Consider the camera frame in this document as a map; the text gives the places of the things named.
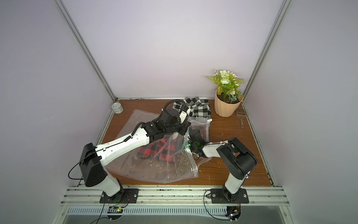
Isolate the black base cable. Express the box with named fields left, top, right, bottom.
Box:
left=89, top=193, right=130, bottom=224
left=203, top=190, right=233, bottom=221

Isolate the red black plaid shirt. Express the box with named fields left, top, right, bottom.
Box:
left=135, top=134, right=184, bottom=163

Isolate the green artificial plant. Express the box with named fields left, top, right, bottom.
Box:
left=207, top=70, right=246, bottom=104

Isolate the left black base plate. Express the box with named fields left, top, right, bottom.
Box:
left=99, top=188, right=139, bottom=204

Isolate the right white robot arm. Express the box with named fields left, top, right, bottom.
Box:
left=188, top=129, right=258, bottom=203

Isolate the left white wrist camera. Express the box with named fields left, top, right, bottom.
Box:
left=179, top=109, right=190, bottom=124

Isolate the left black base cable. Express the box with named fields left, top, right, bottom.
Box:
left=89, top=193, right=130, bottom=224

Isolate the peach flower pot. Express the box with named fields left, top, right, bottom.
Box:
left=214, top=91, right=243, bottom=118

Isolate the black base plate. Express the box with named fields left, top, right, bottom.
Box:
left=99, top=188, right=139, bottom=204
left=209, top=189, right=249, bottom=204

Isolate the right circuit board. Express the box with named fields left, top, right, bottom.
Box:
left=225, top=206, right=241, bottom=222

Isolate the left circuit board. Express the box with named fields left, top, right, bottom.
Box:
left=107, top=206, right=124, bottom=221

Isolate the right black base cable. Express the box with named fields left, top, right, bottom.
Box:
left=203, top=190, right=233, bottom=221

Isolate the aluminium mounting rail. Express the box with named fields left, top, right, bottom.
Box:
left=55, top=184, right=293, bottom=222

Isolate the small metal can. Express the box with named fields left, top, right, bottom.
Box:
left=111, top=102, right=124, bottom=114

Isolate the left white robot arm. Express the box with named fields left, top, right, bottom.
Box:
left=79, top=108, right=191, bottom=197

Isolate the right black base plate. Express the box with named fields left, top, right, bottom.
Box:
left=209, top=189, right=249, bottom=204

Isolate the clear plastic vacuum bag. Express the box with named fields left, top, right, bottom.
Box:
left=106, top=109, right=212, bottom=184

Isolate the black white plaid shirt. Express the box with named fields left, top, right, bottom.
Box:
left=172, top=97, right=211, bottom=119

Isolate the circuit board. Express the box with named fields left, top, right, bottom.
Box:
left=225, top=206, right=241, bottom=222
left=107, top=206, right=124, bottom=221

